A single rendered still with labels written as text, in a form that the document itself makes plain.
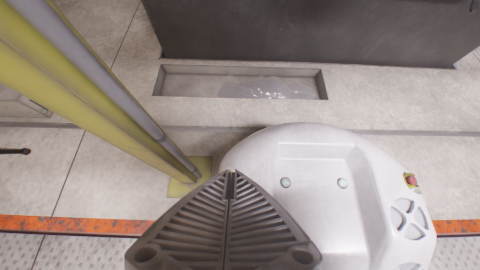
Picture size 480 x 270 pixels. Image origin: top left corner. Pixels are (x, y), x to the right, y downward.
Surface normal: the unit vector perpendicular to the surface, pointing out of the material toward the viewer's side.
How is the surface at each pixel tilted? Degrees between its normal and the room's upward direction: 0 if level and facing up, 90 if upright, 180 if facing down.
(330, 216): 0
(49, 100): 90
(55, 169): 0
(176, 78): 0
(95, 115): 90
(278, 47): 90
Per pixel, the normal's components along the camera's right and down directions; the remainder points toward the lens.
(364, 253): 0.03, -0.37
